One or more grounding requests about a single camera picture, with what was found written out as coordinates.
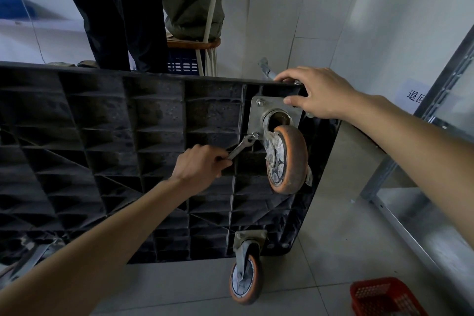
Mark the person's right hand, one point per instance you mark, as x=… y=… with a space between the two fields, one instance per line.
x=324 y=93

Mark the person's left hand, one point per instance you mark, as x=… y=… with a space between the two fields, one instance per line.
x=192 y=169

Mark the person's right thumb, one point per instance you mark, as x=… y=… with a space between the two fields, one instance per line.
x=295 y=101

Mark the person's left fingers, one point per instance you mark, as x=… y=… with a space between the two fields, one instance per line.
x=219 y=160

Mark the silver wrench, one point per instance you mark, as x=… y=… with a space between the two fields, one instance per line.
x=241 y=146

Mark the black plastic cart platform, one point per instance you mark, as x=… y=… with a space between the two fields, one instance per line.
x=122 y=164

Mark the person's left forearm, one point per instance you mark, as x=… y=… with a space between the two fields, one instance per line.
x=92 y=252

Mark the person's right forearm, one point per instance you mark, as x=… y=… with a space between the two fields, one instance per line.
x=414 y=141

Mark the orange caster wheel with brake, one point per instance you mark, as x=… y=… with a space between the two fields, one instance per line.
x=285 y=158

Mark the blue plastic crate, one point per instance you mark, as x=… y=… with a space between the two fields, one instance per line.
x=183 y=62

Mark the wooden chair seat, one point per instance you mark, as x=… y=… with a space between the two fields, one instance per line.
x=193 y=44

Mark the white paper label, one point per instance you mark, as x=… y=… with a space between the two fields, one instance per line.
x=413 y=95

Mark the grey metal shelf rack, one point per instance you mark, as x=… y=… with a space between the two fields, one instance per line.
x=426 y=178

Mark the red plastic basket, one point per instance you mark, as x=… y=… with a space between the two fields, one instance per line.
x=387 y=298

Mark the blue cushion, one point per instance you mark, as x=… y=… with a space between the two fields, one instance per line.
x=14 y=6

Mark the white metal chair frame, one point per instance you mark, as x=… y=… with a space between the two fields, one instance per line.
x=214 y=12

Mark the grey metal caster bracket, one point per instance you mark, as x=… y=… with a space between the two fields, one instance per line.
x=29 y=258

